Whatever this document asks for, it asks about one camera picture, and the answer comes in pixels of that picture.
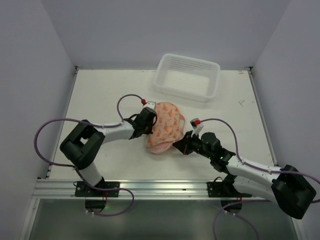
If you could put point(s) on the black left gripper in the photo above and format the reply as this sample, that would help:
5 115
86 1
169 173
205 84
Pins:
149 130

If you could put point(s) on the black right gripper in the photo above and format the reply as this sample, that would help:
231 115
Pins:
186 143

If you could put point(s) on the peach floral mesh laundry bag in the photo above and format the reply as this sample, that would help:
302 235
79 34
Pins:
168 129

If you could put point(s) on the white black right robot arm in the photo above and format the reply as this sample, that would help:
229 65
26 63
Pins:
286 186

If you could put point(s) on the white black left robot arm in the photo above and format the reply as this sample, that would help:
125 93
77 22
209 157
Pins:
82 144

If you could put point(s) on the white plastic mesh basket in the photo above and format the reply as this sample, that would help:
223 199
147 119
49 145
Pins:
187 77

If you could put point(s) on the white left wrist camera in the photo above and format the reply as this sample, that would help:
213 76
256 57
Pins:
151 103

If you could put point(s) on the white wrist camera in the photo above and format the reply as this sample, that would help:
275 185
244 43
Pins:
197 126
151 103

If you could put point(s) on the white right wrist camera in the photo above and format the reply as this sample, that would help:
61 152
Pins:
197 126

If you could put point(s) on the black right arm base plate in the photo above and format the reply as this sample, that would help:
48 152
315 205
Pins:
224 188

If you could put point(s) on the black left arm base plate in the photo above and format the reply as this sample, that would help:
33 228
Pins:
83 190

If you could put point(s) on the aluminium mounting rail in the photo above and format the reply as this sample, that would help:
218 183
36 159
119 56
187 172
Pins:
56 189

